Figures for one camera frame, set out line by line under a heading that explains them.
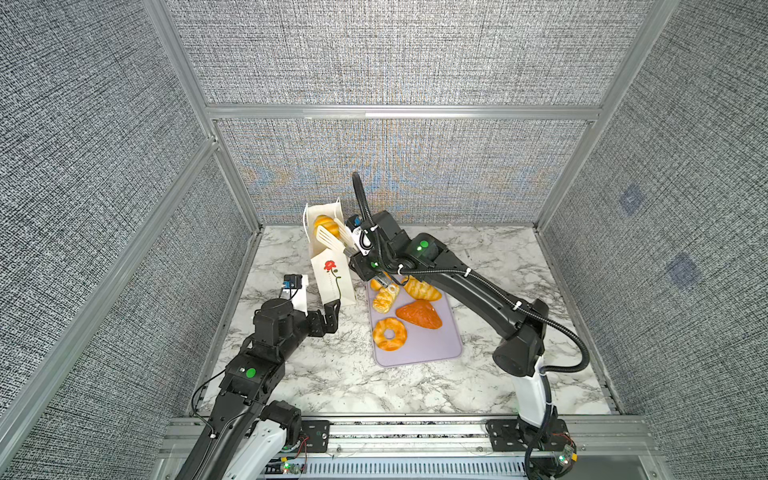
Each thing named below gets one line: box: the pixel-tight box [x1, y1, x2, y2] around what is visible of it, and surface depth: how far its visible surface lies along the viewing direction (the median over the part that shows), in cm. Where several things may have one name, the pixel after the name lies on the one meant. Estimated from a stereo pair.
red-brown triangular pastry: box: [395, 299, 443, 329], surface depth 93 cm
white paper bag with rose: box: [303, 198, 355, 306], surface depth 86 cm
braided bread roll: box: [372, 283, 400, 314], surface depth 96 cm
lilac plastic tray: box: [368, 278, 462, 367], surface depth 91 cm
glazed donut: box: [372, 317, 407, 351], surface depth 91 cm
